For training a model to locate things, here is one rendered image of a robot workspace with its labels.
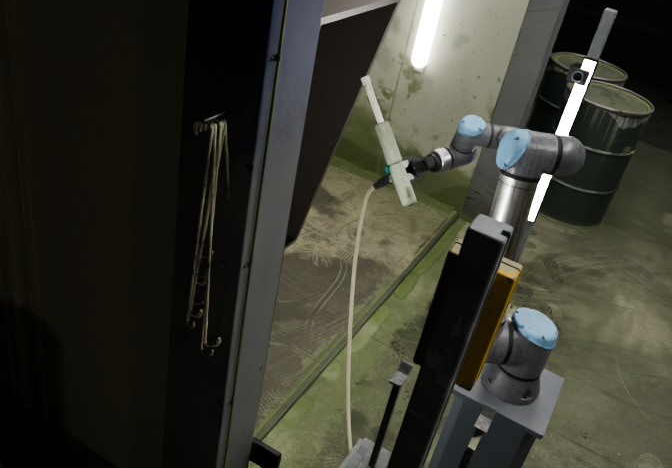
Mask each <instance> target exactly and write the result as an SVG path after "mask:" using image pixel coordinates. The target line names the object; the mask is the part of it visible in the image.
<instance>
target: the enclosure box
mask: <svg viewBox="0 0 672 468"><path fill-rule="evenodd" d="M400 1H401V0H325V1H324V7H323V13H322V19H321V25H320V31H319V37H318V44H317V50H316V56H315V62H314V68H313V74H312V80H311V86H310V92H309V99H308V105H307V111H306V117H305V123H304V129H303V135H302V141H301V147H300V153H299V160H298V166H297V172H296V178H295V184H294V190H293V196H292V202H291V208H290V215H289V221H288V227H287V237H286V243H285V249H286V248H288V247H289V246H290V245H291V244H293V243H294V242H295V241H296V240H297V238H298V236H299V234H300V231H301V229H302V227H303V225H304V222H305V220H306V218H307V215H308V213H309V211H310V208H311V206H312V204H313V202H314V199H315V197H316V195H317V192H318V190H319V188H320V185H321V183H322V181H323V179H324V176H325V174H326V172H327V169H328V167H329V165H330V162H331V160H332V158H333V156H334V153H335V151H336V149H337V146H338V144H339V142H340V139H341V137H342V135H343V133H344V130H345V128H346V126H347V123H348V121H349V119H350V116H351V114H352V112H353V110H354V107H355V105H356V103H357V100H358V98H359V96H360V93H361V91H362V89H363V87H364V85H363V84H362V81H361V78H362V77H365V76H368V75H369V73H370V70H371V68H372V66H373V64H374V61H375V59H376V57H377V54H378V52H379V50H380V47H381V45H382V43H383V41H384V38H385V36H386V34H387V31H388V29H389V27H390V24H391V22H392V20H393V18H394V15H395V13H396V11H397V8H398V6H399V4H400ZM285 249H284V250H285Z"/></svg>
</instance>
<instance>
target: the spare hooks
mask: <svg viewBox="0 0 672 468"><path fill-rule="evenodd" d="M228 113H229V111H228V110H227V109H225V110H223V111H220V112H217V113H214V114H212V115H210V116H208V117H206V118H202V119H197V120H196V121H195V122H194V124H193V133H194V134H195V135H197V134H198V130H199V132H202V128H203V130H204V131H208V129H209V128H210V137H209V146H208V153H207V159H206V167H205V176H204V182H203V191H202V198H201V204H200V213H199V220H198V227H197V236H196V243H195V253H194V260H193V269H192V279H191V286H190V296H189V303H188V313H187V316H186V317H187V318H186V322H187V325H188V326H189V328H191V329H193V328H194V327H195V321H193V322H192V324H191V323H190V314H191V316H193V317H194V318H200V317H201V316H202V314H203V310H202V309H200V311H199V313H198V314H196V313H194V312H192V311H193V309H192V308H193V303H194V304H201V303H202V304H204V303H205V305H204V314H203V327H202V336H201V344H200V349H201V352H202V353H203V354H204V355H206V356H209V357H210V356H212V355H213V353H214V350H213V349H212V351H211V353H210V354H207V353H206V352H205V351H204V350H203V343H204V344H205V346H207V347H209V346H210V347H217V346H218V345H219V344H220V343H221V337H219V338H218V340H217V341H216V342H215V343H212V344H210V343H208V342H207V340H206V339H207V325H208V308H209V288H210V269H211V256H212V255H213V253H214V251H213V250H211V249H212V236H213V221H214V214H215V199H216V190H217V177H218V168H219V164H220V157H221V152H222V146H223V142H225V162H226V179H227V196H228V199H229V197H230V173H229V155H228V144H227V121H226V119H225V118H224V115H226V114H228ZM213 121H215V122H216V124H215V123H214V122H213ZM199 123H200V124H199ZM217 125H219V134H218V139H217V147H216V136H217ZM213 134H214V137H213ZM212 140H213V161H212V176H211V180H210V186H209V194H208V199H207V204H206V211H205V215H204V222H203V227H202V216H203V209H204V203H205V194H206V187H207V177H208V168H209V163H210V154H211V146H212ZM209 215H210V221H209V230H210V231H209V243H208V255H206V254H204V253H203V252H202V249H203V245H204V239H205V234H206V229H207V225H208V219H209ZM201 227H202V230H201ZM200 233H201V236H200ZM201 257H203V258H208V264H207V269H206V271H205V273H204V275H201V274H200V273H199V265H200V261H201ZM206 276H207V277H206ZM198 277H199V278H204V277H206V278H205V279H204V281H203V282H199V281H198V280H197V278H198ZM196 284H199V285H201V286H202V285H205V284H206V292H205V298H204V300H201V301H198V300H195V299H194V296H195V289H196Z"/></svg>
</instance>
